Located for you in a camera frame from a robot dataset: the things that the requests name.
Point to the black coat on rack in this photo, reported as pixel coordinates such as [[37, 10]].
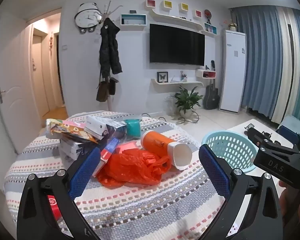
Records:
[[110, 103]]

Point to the black jacket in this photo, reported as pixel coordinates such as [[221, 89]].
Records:
[[110, 50]]

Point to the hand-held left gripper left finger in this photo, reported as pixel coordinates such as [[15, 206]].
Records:
[[83, 172]]

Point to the light blue chair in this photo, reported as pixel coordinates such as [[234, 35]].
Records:
[[296, 122]]

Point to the teal open wall shelf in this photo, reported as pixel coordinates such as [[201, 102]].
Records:
[[132, 20]]

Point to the brown hanging bag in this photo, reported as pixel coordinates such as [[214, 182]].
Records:
[[102, 91]]

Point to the small teal wall shelf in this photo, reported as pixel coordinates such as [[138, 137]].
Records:
[[210, 28]]

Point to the white door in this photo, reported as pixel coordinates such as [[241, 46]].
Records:
[[12, 80]]

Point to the green potted plant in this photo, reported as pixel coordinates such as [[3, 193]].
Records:
[[186, 100]]

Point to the framed butterfly picture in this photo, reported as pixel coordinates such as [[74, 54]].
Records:
[[162, 77]]

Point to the black hanging bag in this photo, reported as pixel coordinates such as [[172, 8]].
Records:
[[112, 86]]

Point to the black television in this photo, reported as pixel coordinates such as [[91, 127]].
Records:
[[177, 45]]

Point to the red round ornament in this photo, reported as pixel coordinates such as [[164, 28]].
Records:
[[208, 13]]

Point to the white cardboard box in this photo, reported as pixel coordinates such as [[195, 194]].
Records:
[[95, 127]]

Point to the white side table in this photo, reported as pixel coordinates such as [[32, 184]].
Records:
[[238, 127]]

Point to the small pink wall cube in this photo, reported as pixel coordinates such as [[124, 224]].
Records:
[[198, 13]]

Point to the red cube shelf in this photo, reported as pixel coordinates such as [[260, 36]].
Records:
[[207, 74]]

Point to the teal packet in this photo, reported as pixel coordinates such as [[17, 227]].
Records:
[[133, 128]]

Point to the orange and white bottle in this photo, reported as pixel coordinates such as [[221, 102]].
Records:
[[155, 141]]

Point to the hanging corridor ornament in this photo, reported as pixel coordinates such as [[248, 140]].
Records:
[[50, 42]]

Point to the flat white box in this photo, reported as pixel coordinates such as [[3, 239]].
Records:
[[72, 147]]

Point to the white light switch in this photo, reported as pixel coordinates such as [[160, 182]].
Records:
[[64, 47]]

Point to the red packet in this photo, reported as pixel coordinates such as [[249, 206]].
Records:
[[52, 202]]

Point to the blue and white curtain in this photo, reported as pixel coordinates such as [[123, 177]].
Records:
[[265, 62]]

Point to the teal plastic basket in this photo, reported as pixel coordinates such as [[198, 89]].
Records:
[[230, 145]]

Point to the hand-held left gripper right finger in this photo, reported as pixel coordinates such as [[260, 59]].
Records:
[[213, 170]]

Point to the colourful snack packet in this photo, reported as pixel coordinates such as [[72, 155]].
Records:
[[72, 131]]

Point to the dark clear plastic bag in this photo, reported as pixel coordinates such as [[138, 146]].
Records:
[[116, 130]]

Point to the pen holder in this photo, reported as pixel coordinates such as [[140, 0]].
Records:
[[183, 77]]

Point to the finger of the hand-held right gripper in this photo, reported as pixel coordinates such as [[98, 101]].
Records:
[[287, 135], [255, 133]]

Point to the low white wall shelf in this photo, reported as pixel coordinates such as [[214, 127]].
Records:
[[175, 83]]

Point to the pink paper sheet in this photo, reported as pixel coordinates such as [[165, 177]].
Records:
[[127, 146]]

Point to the black guitar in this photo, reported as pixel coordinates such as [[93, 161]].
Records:
[[211, 98]]

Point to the orange plastic bag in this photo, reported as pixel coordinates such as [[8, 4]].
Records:
[[130, 167]]

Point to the white standing air conditioner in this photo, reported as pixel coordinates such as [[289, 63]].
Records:
[[232, 72]]

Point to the long curved white shelf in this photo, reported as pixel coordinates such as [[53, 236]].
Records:
[[175, 18]]

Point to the red and white box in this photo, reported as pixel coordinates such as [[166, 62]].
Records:
[[107, 152]]

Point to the person's right hand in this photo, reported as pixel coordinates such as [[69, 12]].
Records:
[[288, 200]]

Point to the panda wall clock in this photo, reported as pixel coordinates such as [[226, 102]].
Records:
[[86, 16]]

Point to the small flower pot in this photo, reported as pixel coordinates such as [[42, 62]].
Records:
[[232, 26]]

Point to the yellow wall cube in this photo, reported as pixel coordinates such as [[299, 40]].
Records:
[[167, 4], [184, 7]]

